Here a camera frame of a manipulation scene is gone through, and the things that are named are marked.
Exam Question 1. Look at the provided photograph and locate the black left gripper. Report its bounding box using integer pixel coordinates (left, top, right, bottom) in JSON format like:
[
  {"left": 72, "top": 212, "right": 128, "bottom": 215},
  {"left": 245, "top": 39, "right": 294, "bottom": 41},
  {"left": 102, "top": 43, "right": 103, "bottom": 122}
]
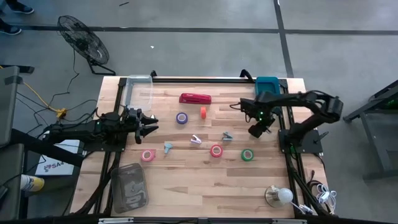
[{"left": 126, "top": 108, "right": 160, "bottom": 145}]

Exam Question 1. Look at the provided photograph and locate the green tape roll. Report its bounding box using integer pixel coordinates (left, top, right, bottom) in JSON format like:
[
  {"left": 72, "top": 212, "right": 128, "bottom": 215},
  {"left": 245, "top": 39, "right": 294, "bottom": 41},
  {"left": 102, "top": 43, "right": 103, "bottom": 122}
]
[{"left": 241, "top": 148, "right": 255, "bottom": 162}]

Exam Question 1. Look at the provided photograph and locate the pink tape roll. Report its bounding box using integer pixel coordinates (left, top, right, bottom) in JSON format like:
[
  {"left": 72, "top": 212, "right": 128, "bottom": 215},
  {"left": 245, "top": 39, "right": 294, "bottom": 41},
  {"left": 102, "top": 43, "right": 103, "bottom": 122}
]
[{"left": 141, "top": 149, "right": 156, "bottom": 162}]

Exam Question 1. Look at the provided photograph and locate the red tape roll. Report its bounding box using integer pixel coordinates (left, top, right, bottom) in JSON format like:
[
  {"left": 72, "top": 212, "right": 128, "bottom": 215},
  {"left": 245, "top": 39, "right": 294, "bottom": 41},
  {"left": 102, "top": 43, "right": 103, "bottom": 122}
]
[{"left": 210, "top": 144, "right": 224, "bottom": 158}]

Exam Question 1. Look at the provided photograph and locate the red stapler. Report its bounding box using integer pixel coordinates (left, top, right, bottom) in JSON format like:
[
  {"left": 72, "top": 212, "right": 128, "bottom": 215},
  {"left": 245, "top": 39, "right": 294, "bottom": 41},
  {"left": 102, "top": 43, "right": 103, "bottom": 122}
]
[{"left": 178, "top": 93, "right": 213, "bottom": 105}]

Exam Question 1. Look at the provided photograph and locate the clear plastic bin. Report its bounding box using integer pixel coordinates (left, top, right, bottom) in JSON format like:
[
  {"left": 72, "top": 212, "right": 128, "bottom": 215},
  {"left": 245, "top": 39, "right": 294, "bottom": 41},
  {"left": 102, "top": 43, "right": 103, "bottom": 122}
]
[{"left": 123, "top": 74, "right": 154, "bottom": 113}]

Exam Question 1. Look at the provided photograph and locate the teal plastic bin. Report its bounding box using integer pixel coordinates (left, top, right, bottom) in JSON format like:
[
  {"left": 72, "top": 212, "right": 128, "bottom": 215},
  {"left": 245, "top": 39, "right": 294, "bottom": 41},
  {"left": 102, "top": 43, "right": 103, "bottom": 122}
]
[{"left": 254, "top": 76, "right": 282, "bottom": 98}]

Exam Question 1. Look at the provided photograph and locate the smoky grey plastic bin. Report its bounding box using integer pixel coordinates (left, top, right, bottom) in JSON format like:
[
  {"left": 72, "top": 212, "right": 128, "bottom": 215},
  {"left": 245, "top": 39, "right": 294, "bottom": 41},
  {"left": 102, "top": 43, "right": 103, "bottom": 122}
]
[{"left": 110, "top": 162, "right": 149, "bottom": 215}]

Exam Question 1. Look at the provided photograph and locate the white bulb table lamp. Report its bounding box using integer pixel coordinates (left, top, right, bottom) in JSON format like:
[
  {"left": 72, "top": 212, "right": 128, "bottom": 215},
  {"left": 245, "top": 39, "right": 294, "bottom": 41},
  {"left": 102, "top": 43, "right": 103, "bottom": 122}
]
[{"left": 264, "top": 185, "right": 295, "bottom": 209}]

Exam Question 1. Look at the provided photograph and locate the white printed box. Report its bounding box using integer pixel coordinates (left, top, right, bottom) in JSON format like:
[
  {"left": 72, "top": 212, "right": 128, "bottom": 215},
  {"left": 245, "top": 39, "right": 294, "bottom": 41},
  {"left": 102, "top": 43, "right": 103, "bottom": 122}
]
[{"left": 34, "top": 139, "right": 85, "bottom": 177}]

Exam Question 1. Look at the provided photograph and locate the black floor fan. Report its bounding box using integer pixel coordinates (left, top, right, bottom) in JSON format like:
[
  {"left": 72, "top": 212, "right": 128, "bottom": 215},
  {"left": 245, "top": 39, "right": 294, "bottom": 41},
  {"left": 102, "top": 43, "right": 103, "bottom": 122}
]
[{"left": 57, "top": 15, "right": 117, "bottom": 77}]

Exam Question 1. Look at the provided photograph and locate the black side table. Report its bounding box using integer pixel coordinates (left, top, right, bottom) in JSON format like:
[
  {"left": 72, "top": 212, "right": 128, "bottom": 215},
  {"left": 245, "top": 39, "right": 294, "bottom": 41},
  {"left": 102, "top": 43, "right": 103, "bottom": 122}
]
[{"left": 343, "top": 78, "right": 398, "bottom": 182}]

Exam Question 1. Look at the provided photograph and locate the white and yellow bottle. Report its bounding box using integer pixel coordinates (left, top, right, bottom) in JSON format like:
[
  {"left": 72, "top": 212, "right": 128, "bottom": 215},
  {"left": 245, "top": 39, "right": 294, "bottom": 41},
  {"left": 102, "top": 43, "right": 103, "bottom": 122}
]
[{"left": 19, "top": 174, "right": 45, "bottom": 193}]

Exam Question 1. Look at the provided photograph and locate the person's shoe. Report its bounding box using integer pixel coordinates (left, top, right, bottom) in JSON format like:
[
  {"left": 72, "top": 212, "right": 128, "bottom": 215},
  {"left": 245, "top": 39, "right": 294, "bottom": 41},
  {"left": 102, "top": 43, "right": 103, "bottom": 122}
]
[
  {"left": 0, "top": 17, "right": 23, "bottom": 36},
  {"left": 5, "top": 0, "right": 35, "bottom": 15}
]

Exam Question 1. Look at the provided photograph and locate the yellow extension cord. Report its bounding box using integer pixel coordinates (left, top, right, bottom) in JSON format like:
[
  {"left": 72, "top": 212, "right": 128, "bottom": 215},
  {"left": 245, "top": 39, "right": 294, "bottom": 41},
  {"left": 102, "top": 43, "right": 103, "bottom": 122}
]
[{"left": 0, "top": 65, "right": 68, "bottom": 119}]

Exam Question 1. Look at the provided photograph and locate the white cable bundle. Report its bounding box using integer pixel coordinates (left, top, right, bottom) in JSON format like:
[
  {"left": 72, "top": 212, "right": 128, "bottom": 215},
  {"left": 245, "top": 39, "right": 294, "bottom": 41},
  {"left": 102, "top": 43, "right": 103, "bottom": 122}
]
[{"left": 315, "top": 183, "right": 338, "bottom": 216}]

